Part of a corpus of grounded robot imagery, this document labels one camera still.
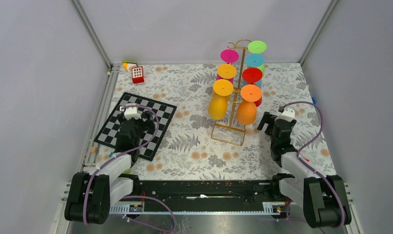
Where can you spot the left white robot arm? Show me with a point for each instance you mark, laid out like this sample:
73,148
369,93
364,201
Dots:
93,193

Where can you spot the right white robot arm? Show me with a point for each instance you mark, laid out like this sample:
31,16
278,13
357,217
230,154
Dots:
323,198

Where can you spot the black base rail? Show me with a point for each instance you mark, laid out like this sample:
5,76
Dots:
206,197

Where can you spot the green plastic wine glass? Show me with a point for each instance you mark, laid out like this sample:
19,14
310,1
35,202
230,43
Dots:
257,47

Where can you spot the orange plastic wine glass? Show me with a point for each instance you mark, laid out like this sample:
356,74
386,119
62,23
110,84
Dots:
247,109

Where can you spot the red toy block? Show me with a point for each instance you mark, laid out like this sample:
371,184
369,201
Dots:
137,74

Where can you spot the floral table mat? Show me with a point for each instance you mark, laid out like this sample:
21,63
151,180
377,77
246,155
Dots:
192,149

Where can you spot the small colourful toy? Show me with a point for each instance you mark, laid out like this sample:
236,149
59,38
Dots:
128,64

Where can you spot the blue plastic wine glass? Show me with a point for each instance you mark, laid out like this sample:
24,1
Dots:
256,61

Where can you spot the yellow plastic wine glass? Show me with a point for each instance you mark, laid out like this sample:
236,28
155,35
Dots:
218,105

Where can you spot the amber plastic wine glass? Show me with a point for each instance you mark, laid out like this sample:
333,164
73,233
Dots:
223,85

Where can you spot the black white checkerboard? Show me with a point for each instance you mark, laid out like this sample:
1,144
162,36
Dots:
164,111

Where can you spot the red plastic wine glass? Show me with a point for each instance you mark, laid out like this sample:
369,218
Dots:
253,76

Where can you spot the magenta plastic wine glass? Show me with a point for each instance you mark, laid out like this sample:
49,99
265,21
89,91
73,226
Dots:
229,56

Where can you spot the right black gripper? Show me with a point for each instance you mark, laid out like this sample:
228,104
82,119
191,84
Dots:
269,119

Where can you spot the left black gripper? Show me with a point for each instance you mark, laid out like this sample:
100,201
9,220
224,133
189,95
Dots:
147,124

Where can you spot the gold wire glass rack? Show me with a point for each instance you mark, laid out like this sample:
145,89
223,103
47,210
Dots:
229,121

